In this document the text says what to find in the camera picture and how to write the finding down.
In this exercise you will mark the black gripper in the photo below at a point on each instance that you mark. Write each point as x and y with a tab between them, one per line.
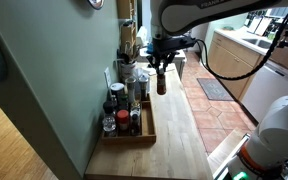
164	45

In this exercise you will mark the small clear spice jar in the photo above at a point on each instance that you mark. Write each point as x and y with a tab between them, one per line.
136	107

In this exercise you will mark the dark green spice bottle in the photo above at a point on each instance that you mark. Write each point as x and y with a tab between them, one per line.
122	101

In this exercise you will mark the dark bottle with white cap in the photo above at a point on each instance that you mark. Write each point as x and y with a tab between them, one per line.
134	123

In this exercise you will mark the wooden spice tray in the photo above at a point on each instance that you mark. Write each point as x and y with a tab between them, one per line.
148	128

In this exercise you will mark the red lid spice jar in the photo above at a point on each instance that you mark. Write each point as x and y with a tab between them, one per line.
122	118

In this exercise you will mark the clear glass bottle black cap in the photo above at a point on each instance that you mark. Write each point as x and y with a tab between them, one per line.
109	121

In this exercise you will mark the white electric stove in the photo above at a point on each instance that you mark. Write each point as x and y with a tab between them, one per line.
180	61

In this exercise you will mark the blue kettle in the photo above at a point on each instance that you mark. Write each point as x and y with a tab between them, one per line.
149	49

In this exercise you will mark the silver top glass grinder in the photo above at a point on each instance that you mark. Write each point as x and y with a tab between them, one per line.
144	86

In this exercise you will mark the white utensil crock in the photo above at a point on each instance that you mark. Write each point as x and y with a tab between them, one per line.
128	70

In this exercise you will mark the tall silver pepper grinder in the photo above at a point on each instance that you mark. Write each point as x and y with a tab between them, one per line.
130	88

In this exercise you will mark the white refrigerator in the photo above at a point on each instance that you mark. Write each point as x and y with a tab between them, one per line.
146	16

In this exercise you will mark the white lid dark jar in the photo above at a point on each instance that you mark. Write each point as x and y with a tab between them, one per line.
117	89

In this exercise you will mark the grey floor mat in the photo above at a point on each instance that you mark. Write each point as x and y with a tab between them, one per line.
214	89

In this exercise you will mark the steel kitchen sink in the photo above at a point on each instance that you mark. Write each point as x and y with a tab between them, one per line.
255	42

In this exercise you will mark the light wooden robot stand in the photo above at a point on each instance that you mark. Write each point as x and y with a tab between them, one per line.
225	148

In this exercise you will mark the white dishwasher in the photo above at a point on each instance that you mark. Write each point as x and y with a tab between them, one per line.
267	90

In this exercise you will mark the small green container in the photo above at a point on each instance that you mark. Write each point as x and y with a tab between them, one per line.
273	35

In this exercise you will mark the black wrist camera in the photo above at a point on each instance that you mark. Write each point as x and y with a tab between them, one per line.
187	42

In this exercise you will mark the white wall outlet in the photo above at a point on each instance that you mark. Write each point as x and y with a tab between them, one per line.
107	77

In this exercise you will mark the round wall clock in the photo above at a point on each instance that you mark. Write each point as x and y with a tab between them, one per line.
95	3

